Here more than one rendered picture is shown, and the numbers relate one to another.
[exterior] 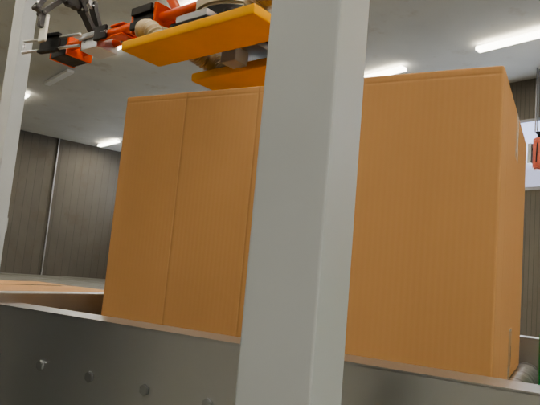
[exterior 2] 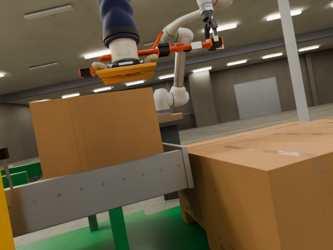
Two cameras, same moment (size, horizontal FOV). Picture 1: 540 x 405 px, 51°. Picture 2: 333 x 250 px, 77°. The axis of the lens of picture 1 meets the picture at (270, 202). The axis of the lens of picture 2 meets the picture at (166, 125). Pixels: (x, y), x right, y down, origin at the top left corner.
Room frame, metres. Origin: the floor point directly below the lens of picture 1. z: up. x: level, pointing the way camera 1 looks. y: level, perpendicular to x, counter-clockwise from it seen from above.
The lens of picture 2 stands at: (2.13, -0.73, 0.74)
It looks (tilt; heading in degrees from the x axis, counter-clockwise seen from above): 1 degrees down; 134
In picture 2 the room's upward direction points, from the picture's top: 10 degrees counter-clockwise
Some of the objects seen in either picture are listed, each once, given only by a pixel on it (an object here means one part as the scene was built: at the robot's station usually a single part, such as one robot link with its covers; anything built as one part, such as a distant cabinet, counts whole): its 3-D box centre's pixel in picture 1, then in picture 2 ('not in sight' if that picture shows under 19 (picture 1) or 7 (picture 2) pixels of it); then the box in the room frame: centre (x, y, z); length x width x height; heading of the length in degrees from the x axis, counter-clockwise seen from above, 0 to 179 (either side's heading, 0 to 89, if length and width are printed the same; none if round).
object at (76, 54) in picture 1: (71, 52); (214, 43); (1.45, 0.56, 1.20); 0.08 x 0.07 x 0.05; 52
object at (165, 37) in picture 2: not in sight; (167, 34); (0.90, 0.76, 1.53); 0.18 x 0.14 x 0.13; 161
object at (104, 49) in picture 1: (100, 44); (195, 46); (1.36, 0.46, 1.20); 0.07 x 0.07 x 0.04; 52
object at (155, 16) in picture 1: (157, 25); (163, 50); (1.23, 0.29, 1.21); 0.10 x 0.08 x 0.06; 142
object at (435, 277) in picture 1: (325, 233); (102, 133); (0.98, -0.10, 0.75); 0.60 x 0.40 x 0.40; 62
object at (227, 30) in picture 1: (201, 31); (128, 75); (1.00, 0.15, 1.10); 0.34 x 0.10 x 0.05; 52
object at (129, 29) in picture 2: not in sight; (121, 37); (1.07, 0.10, 1.32); 0.23 x 0.23 x 0.04
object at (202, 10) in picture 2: not in sight; (206, 10); (1.43, 0.57, 1.44); 0.09 x 0.09 x 0.06
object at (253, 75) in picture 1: (264, 66); (126, 67); (1.15, 0.04, 1.10); 0.34 x 0.10 x 0.05; 52
